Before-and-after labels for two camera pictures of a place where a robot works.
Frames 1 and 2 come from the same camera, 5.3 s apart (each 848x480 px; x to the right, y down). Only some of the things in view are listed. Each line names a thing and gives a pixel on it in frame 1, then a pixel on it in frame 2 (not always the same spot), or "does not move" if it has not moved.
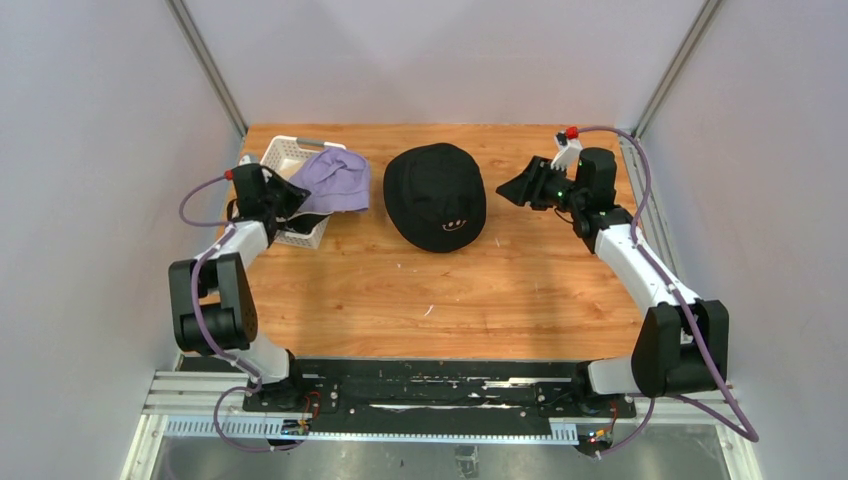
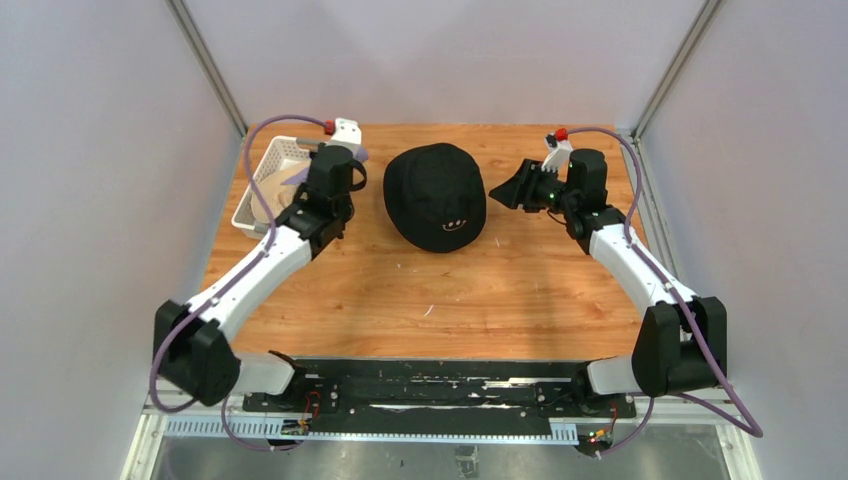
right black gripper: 529,186 does not move
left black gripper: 296,197 → 314,153
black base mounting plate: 423,387 does not move
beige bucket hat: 435,196 does not move
